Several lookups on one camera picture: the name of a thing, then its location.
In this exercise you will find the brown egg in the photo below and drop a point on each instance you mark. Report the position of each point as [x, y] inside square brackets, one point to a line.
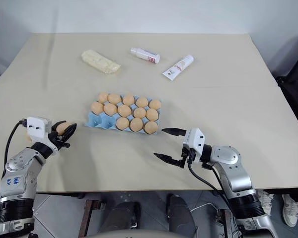
[155, 104]
[62, 128]
[141, 101]
[124, 110]
[136, 124]
[152, 114]
[114, 99]
[122, 123]
[110, 109]
[97, 108]
[151, 127]
[139, 112]
[103, 97]
[128, 99]

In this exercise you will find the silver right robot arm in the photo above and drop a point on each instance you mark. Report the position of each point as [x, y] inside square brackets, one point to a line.
[234, 171]

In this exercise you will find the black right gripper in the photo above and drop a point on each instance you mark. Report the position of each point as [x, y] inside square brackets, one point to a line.
[188, 155]

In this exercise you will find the white plastic bottle red print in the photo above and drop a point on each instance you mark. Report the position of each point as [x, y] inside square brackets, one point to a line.
[145, 55]

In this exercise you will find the dark rounded shape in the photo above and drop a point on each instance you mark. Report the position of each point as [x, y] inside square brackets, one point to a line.
[124, 215]
[180, 213]

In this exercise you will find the white sneaker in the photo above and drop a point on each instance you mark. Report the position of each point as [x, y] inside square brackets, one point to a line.
[265, 200]
[291, 210]

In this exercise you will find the white squeeze tube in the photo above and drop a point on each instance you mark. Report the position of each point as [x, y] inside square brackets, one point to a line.
[178, 67]

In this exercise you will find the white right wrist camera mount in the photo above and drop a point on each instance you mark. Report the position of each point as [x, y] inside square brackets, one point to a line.
[195, 142]

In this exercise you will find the cream bread in clear wrapper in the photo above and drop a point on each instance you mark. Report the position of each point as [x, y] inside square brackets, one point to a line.
[100, 61]

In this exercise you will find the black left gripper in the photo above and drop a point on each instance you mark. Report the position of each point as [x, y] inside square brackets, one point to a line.
[56, 141]

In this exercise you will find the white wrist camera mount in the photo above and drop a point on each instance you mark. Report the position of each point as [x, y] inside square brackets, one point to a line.
[195, 142]
[36, 126]

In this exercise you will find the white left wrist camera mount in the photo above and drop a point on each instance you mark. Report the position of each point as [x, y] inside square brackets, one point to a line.
[36, 126]

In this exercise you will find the rusty metal bracket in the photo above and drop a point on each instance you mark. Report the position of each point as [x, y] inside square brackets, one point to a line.
[90, 215]
[227, 223]

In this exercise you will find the blue egg carton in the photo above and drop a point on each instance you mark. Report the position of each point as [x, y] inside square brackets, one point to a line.
[99, 122]

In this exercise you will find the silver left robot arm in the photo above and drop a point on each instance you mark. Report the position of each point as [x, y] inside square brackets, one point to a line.
[16, 173]

